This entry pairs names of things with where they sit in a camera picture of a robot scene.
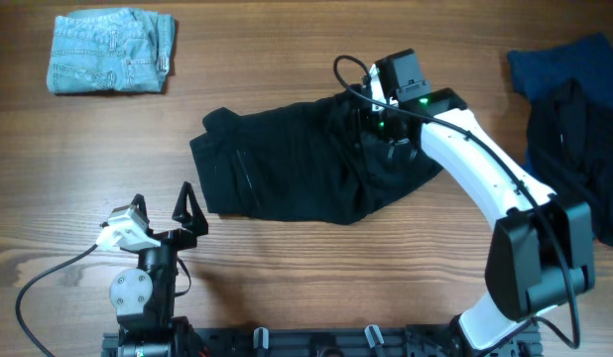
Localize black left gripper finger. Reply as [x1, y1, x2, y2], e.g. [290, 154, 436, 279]
[130, 193, 149, 226]
[172, 181, 208, 236]

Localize black shorts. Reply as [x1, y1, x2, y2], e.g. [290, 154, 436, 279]
[189, 92, 441, 224]

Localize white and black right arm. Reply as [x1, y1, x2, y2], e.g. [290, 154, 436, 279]
[355, 49, 595, 356]

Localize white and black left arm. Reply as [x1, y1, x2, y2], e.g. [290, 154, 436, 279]
[97, 181, 209, 356]

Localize folded light blue jeans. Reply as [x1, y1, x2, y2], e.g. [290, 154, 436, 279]
[47, 7, 176, 94]

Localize black garment in pile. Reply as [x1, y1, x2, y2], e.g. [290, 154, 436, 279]
[527, 79, 613, 247]

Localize dark blue garment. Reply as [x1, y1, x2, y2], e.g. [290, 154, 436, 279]
[507, 33, 613, 110]

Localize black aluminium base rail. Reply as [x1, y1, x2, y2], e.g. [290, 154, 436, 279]
[100, 323, 543, 357]

